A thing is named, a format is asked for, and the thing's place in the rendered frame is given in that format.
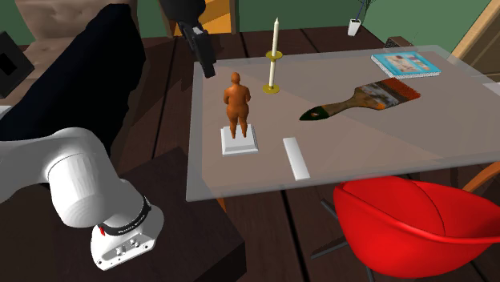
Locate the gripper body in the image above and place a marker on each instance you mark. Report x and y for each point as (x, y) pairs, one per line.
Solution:
(197, 39)

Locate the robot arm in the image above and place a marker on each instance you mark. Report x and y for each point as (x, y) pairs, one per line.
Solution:
(78, 183)

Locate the orange figure on white base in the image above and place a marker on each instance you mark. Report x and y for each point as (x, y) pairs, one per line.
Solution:
(236, 101)

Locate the white candle in gold holder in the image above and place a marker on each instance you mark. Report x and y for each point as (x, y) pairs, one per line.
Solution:
(272, 70)

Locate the beige sofa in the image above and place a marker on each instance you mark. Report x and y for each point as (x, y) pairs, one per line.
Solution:
(58, 15)

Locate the white flat bar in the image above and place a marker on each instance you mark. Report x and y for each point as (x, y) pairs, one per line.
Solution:
(296, 158)

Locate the white vase with plant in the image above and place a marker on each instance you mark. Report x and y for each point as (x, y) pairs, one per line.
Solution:
(353, 27)

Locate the paintbrush with brown bristles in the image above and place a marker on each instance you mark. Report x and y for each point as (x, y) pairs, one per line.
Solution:
(363, 99)

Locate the blue book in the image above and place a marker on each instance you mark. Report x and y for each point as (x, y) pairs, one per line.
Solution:
(406, 64)

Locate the glass table with wooden legs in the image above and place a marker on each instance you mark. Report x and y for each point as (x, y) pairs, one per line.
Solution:
(390, 144)

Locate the red shell chair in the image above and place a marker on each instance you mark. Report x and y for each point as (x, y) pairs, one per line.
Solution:
(390, 222)

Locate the wooden door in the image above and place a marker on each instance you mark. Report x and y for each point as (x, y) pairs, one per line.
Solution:
(482, 47)

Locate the black box frame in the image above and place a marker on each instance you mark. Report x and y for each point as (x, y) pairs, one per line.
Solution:
(19, 76)

